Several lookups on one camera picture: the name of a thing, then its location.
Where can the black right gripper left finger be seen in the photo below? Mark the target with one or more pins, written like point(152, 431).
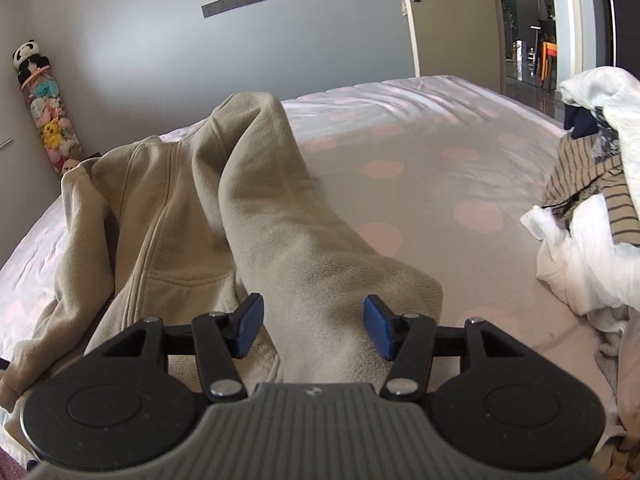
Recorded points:
point(242, 326)

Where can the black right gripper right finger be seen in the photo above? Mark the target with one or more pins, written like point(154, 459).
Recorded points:
point(386, 330)

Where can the beige fleece zip jacket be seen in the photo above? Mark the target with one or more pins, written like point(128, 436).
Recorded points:
point(176, 230)

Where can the white garment on pile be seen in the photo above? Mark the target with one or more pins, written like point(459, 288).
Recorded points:
point(579, 261)

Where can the brown striped garment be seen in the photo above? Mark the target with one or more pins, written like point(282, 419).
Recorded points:
point(577, 176)

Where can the pink knitted sleeve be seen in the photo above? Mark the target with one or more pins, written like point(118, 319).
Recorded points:
point(9, 468)

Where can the dark blue garment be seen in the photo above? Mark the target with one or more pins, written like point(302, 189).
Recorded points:
point(579, 122)

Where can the beige room door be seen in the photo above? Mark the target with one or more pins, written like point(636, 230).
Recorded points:
point(462, 38)

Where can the orange chair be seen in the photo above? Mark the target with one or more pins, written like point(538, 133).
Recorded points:
point(548, 54)

